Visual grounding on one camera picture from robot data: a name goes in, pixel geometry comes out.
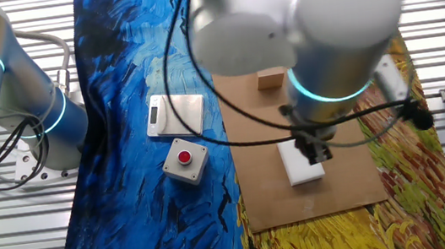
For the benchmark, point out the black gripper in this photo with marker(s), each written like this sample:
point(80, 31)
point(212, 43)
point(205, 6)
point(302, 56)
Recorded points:
point(310, 139)

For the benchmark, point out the white sponge block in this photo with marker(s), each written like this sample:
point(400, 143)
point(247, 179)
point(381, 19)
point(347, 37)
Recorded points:
point(296, 170)

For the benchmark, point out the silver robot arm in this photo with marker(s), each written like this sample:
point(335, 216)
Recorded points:
point(341, 20)

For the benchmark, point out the brown cardboard sheet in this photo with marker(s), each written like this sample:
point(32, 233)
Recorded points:
point(264, 187)

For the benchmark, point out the grey box red button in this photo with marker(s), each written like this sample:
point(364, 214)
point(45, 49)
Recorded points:
point(194, 168)

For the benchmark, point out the silver kitchen scale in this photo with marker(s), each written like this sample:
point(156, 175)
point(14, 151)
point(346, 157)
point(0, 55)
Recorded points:
point(187, 112)

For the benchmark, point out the blue yellow painted tablecloth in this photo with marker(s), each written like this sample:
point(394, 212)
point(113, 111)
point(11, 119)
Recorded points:
point(140, 219)

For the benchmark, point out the silver robot mounting plate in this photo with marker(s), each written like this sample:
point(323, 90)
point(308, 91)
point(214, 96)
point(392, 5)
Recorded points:
point(23, 166)

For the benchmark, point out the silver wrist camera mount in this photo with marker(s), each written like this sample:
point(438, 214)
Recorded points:
point(389, 78)

